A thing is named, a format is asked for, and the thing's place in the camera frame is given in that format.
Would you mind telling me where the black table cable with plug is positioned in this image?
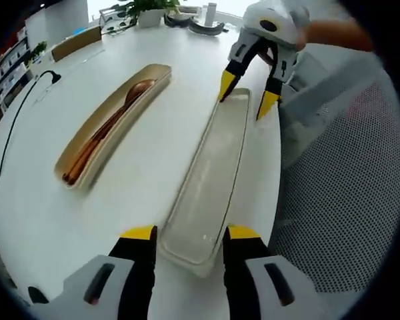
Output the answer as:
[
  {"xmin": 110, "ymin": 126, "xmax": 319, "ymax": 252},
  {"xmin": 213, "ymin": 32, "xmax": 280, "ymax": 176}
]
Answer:
[{"xmin": 0, "ymin": 69, "xmax": 63, "ymax": 235}]

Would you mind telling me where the brown cardboard box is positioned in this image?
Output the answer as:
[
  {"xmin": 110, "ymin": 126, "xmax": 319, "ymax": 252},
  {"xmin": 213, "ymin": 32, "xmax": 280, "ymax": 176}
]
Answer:
[{"xmin": 51, "ymin": 26, "xmax": 103, "ymax": 63}]

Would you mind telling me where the white bottle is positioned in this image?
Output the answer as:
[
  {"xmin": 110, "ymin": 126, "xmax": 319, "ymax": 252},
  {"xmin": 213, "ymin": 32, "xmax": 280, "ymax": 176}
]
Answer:
[{"xmin": 206, "ymin": 2, "xmax": 219, "ymax": 27}]

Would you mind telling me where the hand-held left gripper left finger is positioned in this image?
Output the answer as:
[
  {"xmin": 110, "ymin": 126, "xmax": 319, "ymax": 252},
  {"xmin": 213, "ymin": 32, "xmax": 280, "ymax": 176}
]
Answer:
[{"xmin": 62, "ymin": 225, "xmax": 159, "ymax": 320}]

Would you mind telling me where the pale cutlery case lid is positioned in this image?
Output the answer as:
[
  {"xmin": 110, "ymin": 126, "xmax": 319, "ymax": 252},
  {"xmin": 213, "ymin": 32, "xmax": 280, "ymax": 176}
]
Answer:
[{"xmin": 157, "ymin": 87, "xmax": 253, "ymax": 280}]

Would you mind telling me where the black computer mouse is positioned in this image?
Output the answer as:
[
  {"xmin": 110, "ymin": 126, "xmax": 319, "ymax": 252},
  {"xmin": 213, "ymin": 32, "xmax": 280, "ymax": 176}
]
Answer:
[{"xmin": 27, "ymin": 285, "xmax": 50, "ymax": 305}]

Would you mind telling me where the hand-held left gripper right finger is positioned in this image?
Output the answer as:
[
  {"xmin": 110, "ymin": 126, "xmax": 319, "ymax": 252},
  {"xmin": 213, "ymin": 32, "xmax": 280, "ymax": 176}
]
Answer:
[{"xmin": 222, "ymin": 225, "xmax": 324, "ymax": 320}]

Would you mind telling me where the brown wooden spoon utensil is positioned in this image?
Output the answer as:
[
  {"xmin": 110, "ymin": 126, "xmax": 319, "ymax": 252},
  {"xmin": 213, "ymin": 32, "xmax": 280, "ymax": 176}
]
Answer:
[{"xmin": 68, "ymin": 78, "xmax": 158, "ymax": 183}]

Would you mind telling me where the grey mesh office chair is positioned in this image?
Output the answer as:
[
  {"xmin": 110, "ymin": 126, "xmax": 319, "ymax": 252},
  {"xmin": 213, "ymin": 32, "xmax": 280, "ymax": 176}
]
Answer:
[{"xmin": 267, "ymin": 49, "xmax": 400, "ymax": 301}]

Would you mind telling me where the small potted plant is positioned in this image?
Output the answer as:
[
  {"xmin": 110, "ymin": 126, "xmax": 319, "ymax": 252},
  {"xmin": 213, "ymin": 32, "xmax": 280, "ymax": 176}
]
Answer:
[{"xmin": 24, "ymin": 41, "xmax": 48, "ymax": 66}]

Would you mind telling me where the large potted green plant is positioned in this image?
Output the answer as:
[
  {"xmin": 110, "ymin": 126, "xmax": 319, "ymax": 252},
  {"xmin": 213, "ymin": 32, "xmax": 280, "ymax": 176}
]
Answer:
[{"xmin": 99, "ymin": 0, "xmax": 181, "ymax": 35}]

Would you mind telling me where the person's right hand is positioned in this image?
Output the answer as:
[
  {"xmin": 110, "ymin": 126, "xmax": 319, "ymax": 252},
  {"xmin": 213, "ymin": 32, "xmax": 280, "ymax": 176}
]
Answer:
[{"xmin": 258, "ymin": 45, "xmax": 277, "ymax": 69}]

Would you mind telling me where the storage shelf rack with bins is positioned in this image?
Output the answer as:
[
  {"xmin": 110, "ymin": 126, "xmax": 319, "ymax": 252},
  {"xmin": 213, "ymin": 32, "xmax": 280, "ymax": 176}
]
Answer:
[{"xmin": 0, "ymin": 27, "xmax": 30, "ymax": 111}]

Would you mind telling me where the beige cutlery case base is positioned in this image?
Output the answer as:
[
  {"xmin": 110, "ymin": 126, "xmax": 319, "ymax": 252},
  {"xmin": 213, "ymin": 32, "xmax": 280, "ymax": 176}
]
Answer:
[{"xmin": 53, "ymin": 63, "xmax": 173, "ymax": 191}]

